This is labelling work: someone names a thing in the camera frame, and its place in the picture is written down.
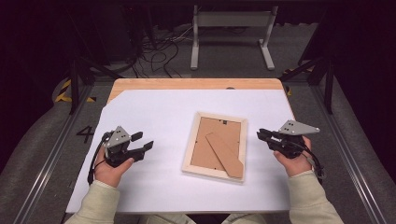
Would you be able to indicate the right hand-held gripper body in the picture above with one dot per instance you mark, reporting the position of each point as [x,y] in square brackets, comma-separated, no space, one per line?
[292,140]

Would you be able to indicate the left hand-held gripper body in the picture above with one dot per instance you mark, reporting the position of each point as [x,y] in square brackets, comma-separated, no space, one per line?
[118,138]

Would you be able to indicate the wooden photo frame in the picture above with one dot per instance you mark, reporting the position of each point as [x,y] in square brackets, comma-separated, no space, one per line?
[214,146]

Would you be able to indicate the person's right hand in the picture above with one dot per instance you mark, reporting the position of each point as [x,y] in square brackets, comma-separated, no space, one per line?
[295,165]

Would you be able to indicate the person's left hand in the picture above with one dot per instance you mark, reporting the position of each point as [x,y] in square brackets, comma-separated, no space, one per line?
[109,172]

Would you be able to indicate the white sheet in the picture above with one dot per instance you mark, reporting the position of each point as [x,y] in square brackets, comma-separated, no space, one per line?
[162,118]

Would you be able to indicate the black metal stand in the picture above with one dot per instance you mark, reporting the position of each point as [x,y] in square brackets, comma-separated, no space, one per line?
[74,84]
[328,87]

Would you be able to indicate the yellow black hazard tape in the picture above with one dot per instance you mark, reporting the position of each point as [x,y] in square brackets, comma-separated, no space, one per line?
[63,91]

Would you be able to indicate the person's left leg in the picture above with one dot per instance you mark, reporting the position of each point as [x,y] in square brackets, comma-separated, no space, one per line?
[174,219]

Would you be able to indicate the person's leg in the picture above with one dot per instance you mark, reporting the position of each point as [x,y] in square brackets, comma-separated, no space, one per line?
[246,219]
[174,219]

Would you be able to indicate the person's right leg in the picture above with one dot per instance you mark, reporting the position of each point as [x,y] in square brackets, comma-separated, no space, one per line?
[246,219]

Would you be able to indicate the dark cabinet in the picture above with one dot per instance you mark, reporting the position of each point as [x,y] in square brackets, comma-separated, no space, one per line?
[115,34]

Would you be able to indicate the white metal stand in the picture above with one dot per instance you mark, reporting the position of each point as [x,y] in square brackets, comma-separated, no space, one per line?
[232,19]

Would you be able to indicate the aluminium floor rail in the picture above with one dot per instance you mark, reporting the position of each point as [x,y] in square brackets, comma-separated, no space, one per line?
[49,161]
[351,161]

